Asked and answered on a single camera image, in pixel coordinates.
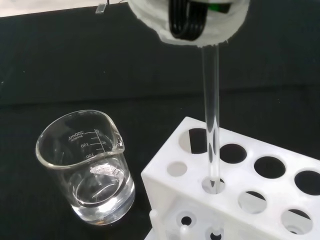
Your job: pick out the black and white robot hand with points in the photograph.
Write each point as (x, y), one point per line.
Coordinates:
(150, 15)

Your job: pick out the black bench cloth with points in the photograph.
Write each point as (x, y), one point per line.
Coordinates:
(75, 62)

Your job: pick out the clear glass beaker with water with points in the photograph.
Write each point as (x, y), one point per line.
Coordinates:
(100, 197)

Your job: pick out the white test tube rack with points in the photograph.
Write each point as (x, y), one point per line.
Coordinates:
(175, 195)

